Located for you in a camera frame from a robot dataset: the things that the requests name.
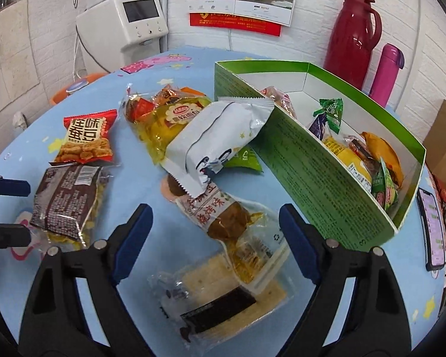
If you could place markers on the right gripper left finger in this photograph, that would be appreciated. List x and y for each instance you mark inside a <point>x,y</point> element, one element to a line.
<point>53,323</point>

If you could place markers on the barbecue flavour snack packet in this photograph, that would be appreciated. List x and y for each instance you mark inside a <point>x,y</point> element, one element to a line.
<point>249,232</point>

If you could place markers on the brown label snack bag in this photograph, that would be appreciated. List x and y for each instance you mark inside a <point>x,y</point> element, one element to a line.
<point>67,203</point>

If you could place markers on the smartphone with black case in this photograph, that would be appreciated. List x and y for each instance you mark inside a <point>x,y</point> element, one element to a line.
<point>433,231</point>

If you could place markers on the peppa pig tablecloth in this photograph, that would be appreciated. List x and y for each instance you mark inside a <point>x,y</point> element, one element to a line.
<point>173,241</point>

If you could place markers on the red fried snack packet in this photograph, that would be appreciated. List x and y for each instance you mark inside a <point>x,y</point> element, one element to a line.
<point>87,139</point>

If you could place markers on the clear wrapped cake packet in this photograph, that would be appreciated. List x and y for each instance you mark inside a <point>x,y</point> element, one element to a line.
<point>206,305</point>

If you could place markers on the green cardboard box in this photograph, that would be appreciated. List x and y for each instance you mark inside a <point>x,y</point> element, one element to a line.
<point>324,189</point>

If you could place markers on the orange bread packet in box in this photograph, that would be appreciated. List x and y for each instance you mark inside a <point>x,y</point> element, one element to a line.
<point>381,149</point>

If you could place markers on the yellow snack packet in box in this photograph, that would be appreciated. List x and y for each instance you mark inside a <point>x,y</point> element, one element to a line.
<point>353,163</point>

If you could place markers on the yellow cookie bag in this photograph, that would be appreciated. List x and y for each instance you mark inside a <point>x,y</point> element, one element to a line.
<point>158,119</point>

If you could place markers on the green triangular snack packet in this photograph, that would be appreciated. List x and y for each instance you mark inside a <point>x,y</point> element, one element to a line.
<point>245,158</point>

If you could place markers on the purple green candy packet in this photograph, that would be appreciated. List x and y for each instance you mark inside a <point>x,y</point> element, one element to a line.
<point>328,118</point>

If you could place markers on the white silver snack bag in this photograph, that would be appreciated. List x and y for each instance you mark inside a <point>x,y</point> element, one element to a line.
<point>213,137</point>

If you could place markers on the pink wrapped snack packet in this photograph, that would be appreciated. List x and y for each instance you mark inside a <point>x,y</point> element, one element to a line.
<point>280,98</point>

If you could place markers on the white water dispenser machine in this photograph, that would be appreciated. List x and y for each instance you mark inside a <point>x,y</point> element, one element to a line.
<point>115,33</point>

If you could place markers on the pink thermos bottle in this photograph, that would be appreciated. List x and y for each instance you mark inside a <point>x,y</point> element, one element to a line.
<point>390,63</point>

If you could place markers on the dark red thermos jug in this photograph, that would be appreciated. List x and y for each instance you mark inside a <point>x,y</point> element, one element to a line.
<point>357,31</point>

